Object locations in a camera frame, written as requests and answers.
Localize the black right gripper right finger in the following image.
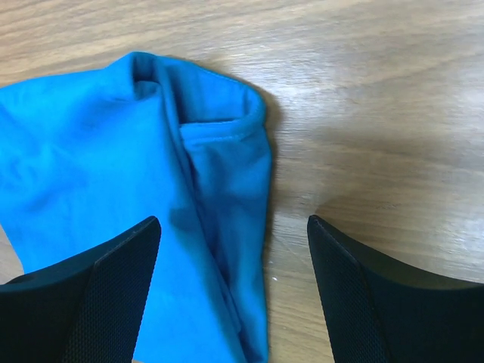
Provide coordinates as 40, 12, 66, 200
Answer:
307, 215, 483, 362

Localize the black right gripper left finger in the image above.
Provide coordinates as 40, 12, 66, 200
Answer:
1, 216, 161, 362

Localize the blue t-shirt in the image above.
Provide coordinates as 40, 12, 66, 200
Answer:
1, 52, 271, 362

